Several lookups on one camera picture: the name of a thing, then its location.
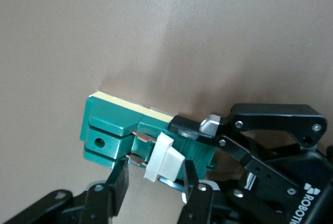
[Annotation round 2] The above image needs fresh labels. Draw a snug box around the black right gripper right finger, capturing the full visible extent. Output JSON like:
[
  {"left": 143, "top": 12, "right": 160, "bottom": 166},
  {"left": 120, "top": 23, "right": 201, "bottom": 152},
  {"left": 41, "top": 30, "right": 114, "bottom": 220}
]
[{"left": 179, "top": 160, "right": 284, "bottom": 224}]

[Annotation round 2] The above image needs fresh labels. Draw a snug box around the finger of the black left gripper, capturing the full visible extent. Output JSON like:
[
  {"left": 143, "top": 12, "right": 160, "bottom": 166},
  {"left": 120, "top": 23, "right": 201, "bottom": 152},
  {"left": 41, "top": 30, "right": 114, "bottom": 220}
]
[
  {"left": 157, "top": 176, "right": 186, "bottom": 192},
  {"left": 168, "top": 103, "right": 328, "bottom": 196}
]

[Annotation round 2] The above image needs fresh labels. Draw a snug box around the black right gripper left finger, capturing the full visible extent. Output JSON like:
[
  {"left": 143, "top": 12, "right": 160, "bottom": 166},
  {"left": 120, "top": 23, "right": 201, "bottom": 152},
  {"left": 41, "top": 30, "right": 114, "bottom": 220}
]
[{"left": 0, "top": 160, "right": 130, "bottom": 224}]

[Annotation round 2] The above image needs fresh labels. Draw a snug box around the brown table mat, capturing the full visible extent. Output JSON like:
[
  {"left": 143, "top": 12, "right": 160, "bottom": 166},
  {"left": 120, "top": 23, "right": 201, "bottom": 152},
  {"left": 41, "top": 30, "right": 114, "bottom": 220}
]
[{"left": 0, "top": 0, "right": 333, "bottom": 224}]

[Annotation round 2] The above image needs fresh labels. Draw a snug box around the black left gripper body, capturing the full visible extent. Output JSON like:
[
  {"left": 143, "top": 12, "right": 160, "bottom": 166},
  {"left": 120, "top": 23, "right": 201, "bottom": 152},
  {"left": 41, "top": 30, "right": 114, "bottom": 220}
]
[{"left": 256, "top": 143, "right": 333, "bottom": 224}]

